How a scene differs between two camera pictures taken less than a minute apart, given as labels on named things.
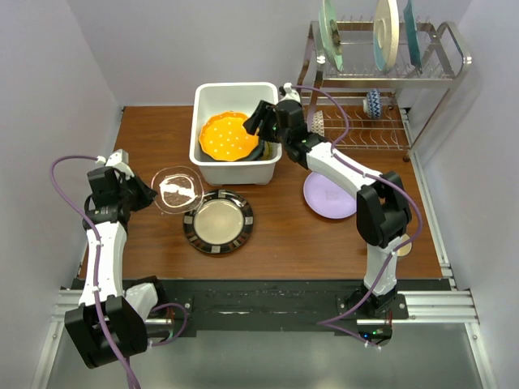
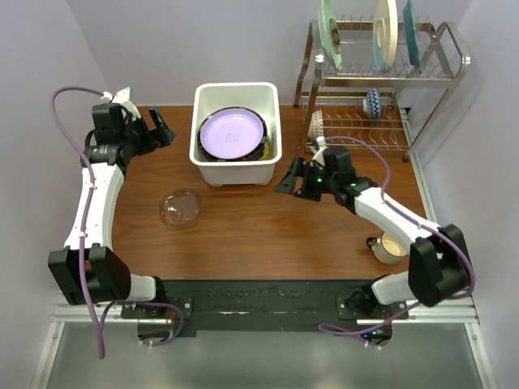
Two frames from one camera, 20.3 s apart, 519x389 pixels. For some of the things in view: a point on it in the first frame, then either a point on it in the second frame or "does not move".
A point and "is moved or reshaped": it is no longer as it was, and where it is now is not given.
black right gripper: [252, 124] -> [302, 169]
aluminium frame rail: [447, 307] does not move
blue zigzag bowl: [372, 105] does not move
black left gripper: [147, 194] -> [159, 137]
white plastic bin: [243, 98] does not move
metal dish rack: [378, 84] does not move
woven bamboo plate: [268, 150] does not move
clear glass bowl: [179, 190] -> [180, 208]
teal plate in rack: [412, 35] does not move
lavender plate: [328, 198] is moved or reshaped
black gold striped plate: [218, 221] -> [255, 155]
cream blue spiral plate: [386, 35] does not move
